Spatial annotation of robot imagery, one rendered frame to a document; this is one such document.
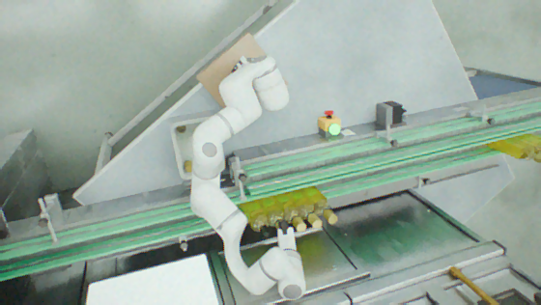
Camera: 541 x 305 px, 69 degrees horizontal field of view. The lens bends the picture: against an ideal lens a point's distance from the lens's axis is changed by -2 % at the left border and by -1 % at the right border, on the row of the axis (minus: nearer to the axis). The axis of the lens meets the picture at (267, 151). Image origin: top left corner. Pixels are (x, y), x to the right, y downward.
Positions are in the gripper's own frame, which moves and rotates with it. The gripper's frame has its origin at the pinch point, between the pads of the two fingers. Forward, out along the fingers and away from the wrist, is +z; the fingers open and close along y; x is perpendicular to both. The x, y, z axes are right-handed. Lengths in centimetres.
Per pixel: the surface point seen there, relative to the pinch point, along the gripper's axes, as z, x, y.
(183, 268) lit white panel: 1.9, 35.9, -13.0
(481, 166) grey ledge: 54, -98, -13
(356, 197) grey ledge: 37, -34, -12
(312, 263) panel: -2.5, -8.6, -12.9
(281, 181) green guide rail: 23.6, -1.5, 5.7
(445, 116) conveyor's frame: 50, -76, 16
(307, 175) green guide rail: 26.9, -11.9, 5.8
